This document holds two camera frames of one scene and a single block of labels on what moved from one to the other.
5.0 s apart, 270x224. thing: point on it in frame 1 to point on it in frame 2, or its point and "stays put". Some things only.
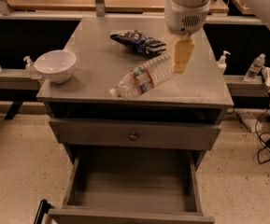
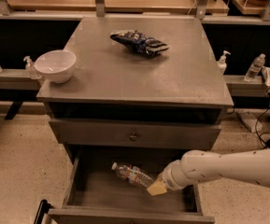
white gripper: (184, 18) to (167, 178)
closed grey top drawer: (136, 133) stays put
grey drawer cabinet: (124, 96) stays put
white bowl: (55, 66) stays put
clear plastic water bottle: (144, 77) to (132, 175)
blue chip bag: (140, 43) stays put
